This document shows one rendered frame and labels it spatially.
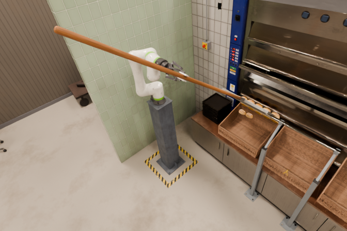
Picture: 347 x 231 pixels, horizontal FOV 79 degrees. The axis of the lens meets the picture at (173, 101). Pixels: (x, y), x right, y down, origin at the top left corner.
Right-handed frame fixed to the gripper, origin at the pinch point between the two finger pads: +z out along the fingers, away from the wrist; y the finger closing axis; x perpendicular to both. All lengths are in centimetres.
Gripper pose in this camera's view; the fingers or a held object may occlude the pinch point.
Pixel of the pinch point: (183, 76)
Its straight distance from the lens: 141.4
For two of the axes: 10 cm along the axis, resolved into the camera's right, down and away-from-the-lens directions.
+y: -4.2, 8.8, 2.0
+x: -6.4, -1.4, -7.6
